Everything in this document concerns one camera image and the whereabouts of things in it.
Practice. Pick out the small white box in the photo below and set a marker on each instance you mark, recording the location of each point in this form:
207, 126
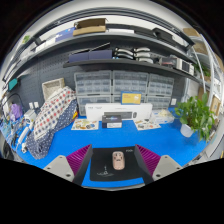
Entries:
30, 117

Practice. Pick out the white woven basket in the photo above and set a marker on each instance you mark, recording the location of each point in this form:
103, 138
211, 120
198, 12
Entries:
52, 88

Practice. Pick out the navy polka dot cloth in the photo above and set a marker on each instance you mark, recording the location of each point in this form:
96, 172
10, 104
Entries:
43, 146

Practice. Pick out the transparent pink computer mouse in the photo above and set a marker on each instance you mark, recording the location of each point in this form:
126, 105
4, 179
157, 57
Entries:
117, 160

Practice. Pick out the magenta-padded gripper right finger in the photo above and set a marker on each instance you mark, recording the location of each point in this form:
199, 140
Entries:
148, 160

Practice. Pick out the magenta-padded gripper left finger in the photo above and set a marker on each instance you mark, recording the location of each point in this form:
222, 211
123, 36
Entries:
78, 160

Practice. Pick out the red blue checked cloth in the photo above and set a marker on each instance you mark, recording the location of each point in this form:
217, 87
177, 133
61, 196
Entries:
53, 110

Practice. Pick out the small black box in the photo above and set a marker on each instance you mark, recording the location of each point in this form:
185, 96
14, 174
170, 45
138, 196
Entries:
112, 121

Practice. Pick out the dark wall shelf unit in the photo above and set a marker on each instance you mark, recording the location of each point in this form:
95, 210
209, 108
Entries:
100, 55

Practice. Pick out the purple bag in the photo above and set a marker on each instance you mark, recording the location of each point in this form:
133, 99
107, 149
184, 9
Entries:
16, 111

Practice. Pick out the black mouse pad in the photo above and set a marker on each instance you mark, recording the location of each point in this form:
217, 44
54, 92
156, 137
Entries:
103, 163

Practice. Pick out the green potted plant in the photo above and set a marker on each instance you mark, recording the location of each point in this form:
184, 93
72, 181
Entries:
196, 115

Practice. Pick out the teal wall holder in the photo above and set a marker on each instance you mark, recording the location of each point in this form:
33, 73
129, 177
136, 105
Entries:
13, 84

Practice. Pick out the clear plastic tissue pack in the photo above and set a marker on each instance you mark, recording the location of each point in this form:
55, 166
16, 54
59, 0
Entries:
162, 116

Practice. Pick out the yellow red tool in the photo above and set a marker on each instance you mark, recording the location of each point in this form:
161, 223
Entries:
75, 115

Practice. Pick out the long white keyboard box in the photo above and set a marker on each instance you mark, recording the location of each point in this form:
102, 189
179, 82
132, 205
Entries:
96, 110

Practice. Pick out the colourful printed card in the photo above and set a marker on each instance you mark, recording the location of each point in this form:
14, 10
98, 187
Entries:
85, 124
146, 125

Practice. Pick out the yellow and blue box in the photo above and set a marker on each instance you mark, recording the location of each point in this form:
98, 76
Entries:
131, 98

